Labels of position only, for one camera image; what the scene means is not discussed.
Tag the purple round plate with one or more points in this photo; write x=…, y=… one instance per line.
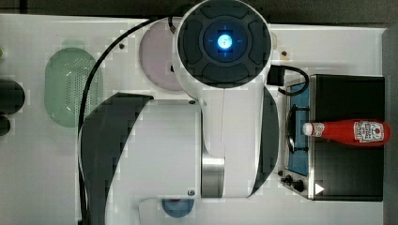
x=155, y=53

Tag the green perforated colander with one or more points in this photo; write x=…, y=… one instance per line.
x=66, y=74

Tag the black toaster oven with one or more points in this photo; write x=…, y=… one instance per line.
x=325, y=170

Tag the red ketchup bottle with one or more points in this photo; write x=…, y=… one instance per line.
x=357, y=132

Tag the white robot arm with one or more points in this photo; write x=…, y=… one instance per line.
x=220, y=142

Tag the blue cup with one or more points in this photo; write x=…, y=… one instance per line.
x=177, y=208

